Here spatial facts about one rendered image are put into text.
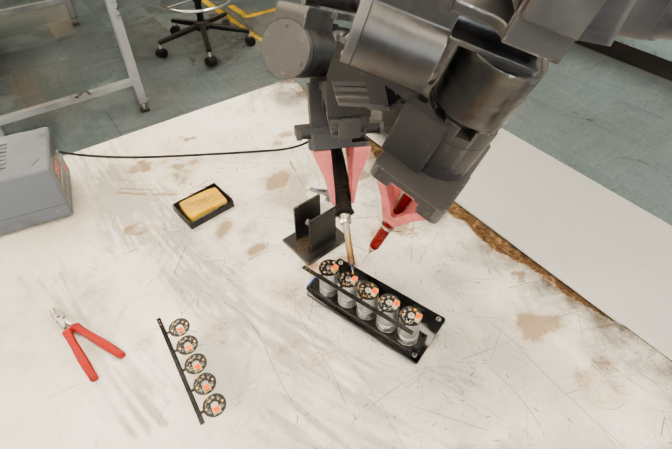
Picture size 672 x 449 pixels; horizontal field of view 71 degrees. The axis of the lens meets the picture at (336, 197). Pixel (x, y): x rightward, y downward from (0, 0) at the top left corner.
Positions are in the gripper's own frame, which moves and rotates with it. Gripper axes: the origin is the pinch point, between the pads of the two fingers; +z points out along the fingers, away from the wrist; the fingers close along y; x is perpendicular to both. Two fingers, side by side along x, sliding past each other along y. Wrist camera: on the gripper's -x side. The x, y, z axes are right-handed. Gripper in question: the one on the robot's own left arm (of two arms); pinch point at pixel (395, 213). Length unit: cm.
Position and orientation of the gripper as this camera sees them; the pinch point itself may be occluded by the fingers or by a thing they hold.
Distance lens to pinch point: 45.5
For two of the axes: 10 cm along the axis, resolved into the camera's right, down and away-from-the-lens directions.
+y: -5.6, 5.6, -6.1
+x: 7.8, 6.0, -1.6
